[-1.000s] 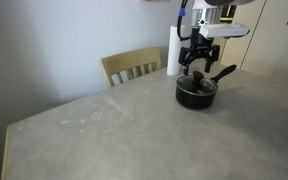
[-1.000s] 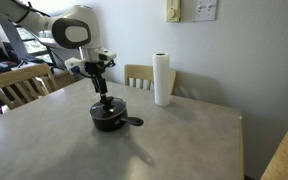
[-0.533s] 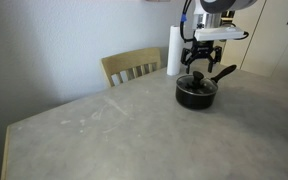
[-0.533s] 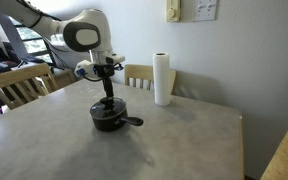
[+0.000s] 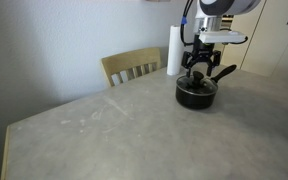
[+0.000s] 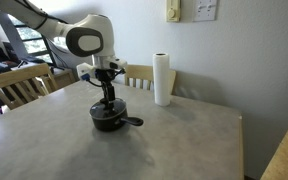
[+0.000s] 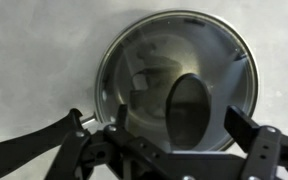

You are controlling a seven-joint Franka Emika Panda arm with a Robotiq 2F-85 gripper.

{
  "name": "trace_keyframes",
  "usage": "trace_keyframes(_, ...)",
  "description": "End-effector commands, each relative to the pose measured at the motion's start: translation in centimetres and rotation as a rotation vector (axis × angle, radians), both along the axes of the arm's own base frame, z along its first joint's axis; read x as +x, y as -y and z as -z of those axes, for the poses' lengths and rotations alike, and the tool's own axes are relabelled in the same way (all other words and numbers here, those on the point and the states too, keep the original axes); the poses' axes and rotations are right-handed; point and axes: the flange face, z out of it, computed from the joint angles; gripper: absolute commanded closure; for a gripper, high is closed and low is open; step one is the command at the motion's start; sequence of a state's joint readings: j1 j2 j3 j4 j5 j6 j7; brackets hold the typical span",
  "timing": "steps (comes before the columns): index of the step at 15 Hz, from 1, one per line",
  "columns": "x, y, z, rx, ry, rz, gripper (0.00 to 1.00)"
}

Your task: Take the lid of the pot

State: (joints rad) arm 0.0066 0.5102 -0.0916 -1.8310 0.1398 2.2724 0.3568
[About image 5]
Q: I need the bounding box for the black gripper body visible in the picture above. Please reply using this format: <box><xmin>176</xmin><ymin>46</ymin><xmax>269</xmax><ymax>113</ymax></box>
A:
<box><xmin>192</xmin><ymin>34</ymin><xmax>216</xmax><ymax>64</ymax></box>

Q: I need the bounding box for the black saucepan with handle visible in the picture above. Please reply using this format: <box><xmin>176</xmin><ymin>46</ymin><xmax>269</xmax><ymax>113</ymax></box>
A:
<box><xmin>175</xmin><ymin>64</ymin><xmax>238</xmax><ymax>110</ymax></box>

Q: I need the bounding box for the white paper towel roll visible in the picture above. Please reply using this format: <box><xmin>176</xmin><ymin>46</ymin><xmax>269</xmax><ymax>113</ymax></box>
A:
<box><xmin>166</xmin><ymin>24</ymin><xmax>186</xmax><ymax>77</ymax></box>

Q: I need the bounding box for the tall beige cupboard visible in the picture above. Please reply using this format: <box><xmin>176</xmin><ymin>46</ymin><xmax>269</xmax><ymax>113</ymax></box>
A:
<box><xmin>219</xmin><ymin>0</ymin><xmax>288</xmax><ymax>80</ymax></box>

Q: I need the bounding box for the black cable with blue tape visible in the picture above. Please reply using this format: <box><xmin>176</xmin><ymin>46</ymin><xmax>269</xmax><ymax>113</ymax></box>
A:
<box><xmin>179</xmin><ymin>0</ymin><xmax>196</xmax><ymax>48</ymax></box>

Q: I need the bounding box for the wooden slatted chair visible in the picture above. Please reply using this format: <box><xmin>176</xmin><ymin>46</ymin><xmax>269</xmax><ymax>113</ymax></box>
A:
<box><xmin>100</xmin><ymin>47</ymin><xmax>162</xmax><ymax>88</ymax></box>

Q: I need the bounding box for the glass lid with black knob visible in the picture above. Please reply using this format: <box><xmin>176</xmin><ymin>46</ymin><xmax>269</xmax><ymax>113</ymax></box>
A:
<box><xmin>176</xmin><ymin>70</ymin><xmax>219</xmax><ymax>96</ymax></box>

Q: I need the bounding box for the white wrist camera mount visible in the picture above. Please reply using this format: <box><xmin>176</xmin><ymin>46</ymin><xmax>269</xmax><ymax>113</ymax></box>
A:
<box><xmin>198</xmin><ymin>30</ymin><xmax>247</xmax><ymax>45</ymax></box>

